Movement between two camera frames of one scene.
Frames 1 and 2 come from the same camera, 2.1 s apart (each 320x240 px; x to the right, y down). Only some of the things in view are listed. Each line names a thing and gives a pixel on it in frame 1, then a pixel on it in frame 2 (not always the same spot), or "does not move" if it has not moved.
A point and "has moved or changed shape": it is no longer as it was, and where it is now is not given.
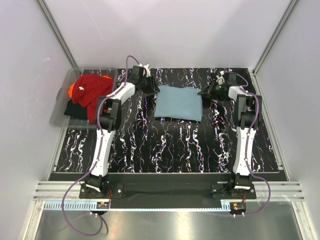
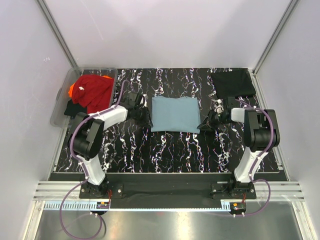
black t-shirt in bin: x=76 y=110 does not move
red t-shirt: x=87 y=89 does not move
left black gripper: x=152 y=87 to x=146 y=121
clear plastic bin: x=58 y=118 does not move
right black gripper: x=209 y=90 to x=208 y=124
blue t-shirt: x=178 y=103 has moved or changed shape
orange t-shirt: x=70 y=90 does not move
